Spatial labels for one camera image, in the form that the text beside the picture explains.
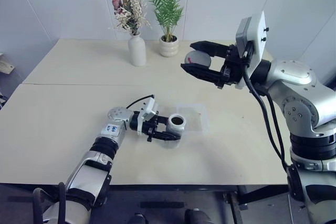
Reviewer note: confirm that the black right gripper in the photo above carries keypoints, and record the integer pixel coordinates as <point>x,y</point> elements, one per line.
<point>235,66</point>

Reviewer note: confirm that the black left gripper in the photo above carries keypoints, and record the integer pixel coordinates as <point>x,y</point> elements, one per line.
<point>152,128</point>

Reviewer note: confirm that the grey round jar lid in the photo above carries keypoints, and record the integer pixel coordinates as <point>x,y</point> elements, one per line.
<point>198,58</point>

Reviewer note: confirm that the translucent white jar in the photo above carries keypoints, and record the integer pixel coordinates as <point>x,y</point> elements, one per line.
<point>177,128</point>

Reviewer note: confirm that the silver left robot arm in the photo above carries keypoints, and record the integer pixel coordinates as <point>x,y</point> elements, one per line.
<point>86,166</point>

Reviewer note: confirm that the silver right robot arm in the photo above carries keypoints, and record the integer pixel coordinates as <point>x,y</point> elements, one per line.
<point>302,82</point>

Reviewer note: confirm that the clear plastic box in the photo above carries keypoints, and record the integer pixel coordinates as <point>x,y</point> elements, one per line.
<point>194,119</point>

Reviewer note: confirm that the white ribbed plant pot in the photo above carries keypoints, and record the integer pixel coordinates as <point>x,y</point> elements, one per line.
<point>168,48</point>

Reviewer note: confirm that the green palm plant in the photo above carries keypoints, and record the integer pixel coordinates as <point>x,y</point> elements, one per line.
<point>166,7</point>

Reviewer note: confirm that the white ceramic vase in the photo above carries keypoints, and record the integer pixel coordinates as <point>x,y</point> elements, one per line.
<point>137,52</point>

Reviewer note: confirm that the dried flower bouquet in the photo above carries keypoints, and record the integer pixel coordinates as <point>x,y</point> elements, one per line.
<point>130,10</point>

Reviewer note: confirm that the large dark rounded shape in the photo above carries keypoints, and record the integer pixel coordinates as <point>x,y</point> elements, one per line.
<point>197,216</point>

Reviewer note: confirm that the small dark rounded shape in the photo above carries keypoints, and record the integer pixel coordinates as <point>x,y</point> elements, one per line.
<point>138,219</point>

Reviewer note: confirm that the dark floor object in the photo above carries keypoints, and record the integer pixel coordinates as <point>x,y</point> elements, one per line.
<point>2,100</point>

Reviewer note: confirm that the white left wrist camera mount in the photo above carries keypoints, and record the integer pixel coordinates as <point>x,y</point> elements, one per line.
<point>149,107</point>

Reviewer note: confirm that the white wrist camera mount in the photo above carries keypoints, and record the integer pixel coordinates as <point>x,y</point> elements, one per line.
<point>149,107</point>
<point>261,37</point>

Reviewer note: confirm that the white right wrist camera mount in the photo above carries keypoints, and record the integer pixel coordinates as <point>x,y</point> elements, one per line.
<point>261,37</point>

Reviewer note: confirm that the black metal table frame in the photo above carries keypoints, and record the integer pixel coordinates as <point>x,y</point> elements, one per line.
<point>168,189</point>

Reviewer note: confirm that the dark partition frame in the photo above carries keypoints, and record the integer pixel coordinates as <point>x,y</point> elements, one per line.
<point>332,79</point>

